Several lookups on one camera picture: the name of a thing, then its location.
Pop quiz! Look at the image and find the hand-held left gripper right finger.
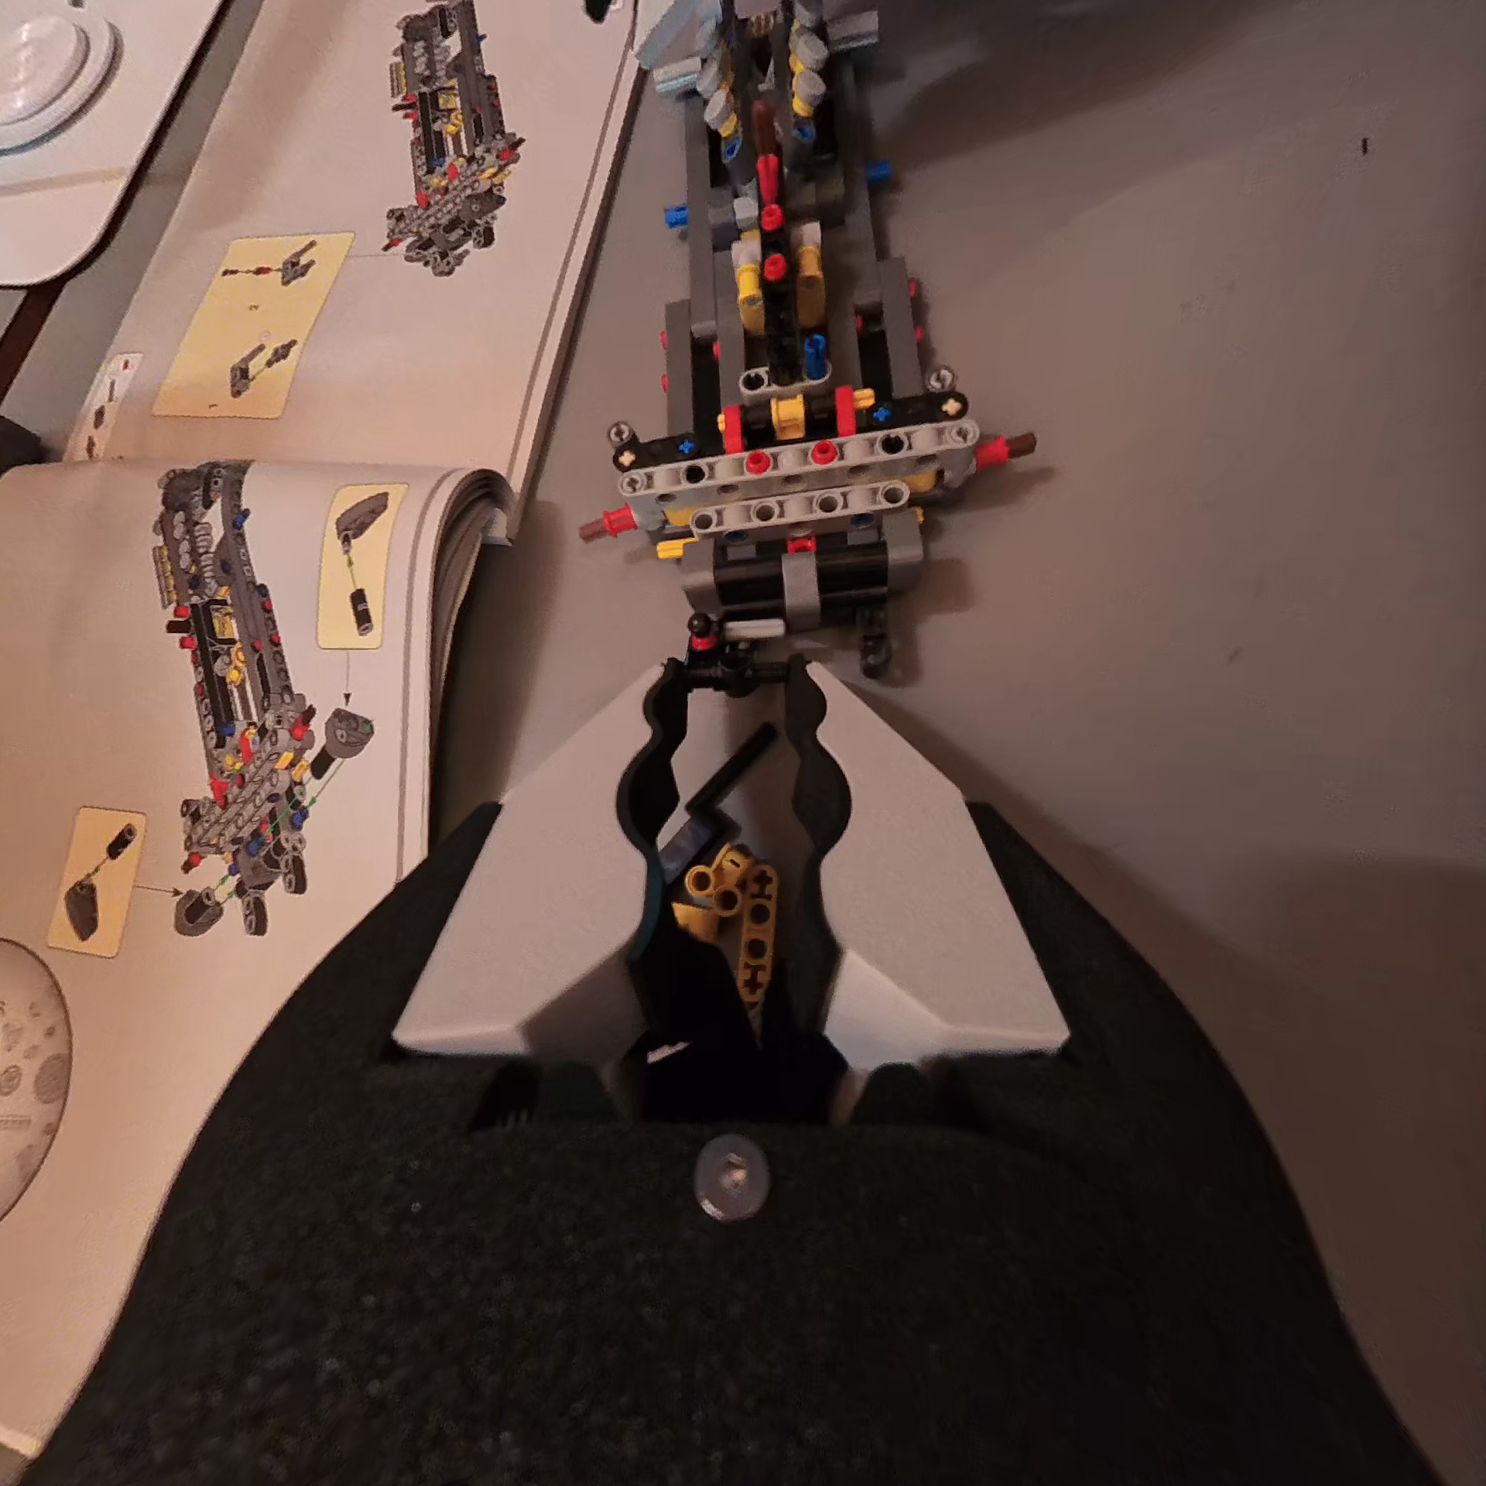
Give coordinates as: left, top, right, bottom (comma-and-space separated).
789, 657, 1072, 1119

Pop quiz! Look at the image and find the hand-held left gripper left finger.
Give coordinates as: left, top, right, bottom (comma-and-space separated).
392, 660, 688, 1119

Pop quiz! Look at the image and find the small black lego subassembly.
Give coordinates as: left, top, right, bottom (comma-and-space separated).
684, 613, 810, 699

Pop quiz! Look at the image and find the long lego chassis assembly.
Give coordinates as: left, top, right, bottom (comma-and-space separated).
580, 0, 1040, 683

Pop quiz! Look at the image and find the thick open lego instruction booklet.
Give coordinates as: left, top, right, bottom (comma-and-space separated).
0, 459, 518, 1453

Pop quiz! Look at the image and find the flat lego instruction sheet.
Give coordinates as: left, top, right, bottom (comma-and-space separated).
63, 0, 645, 542

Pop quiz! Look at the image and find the pile of yellow lego pieces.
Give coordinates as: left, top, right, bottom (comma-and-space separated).
674, 843, 789, 1014

